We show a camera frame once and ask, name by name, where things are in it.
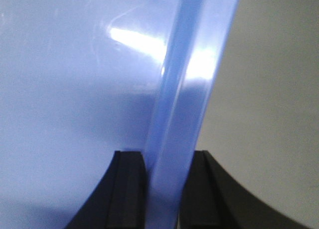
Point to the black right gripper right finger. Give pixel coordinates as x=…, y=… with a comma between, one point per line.
x=212, y=199

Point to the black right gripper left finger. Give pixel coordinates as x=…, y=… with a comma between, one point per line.
x=118, y=201

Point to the blue plastic tray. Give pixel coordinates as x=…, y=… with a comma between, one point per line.
x=82, y=79

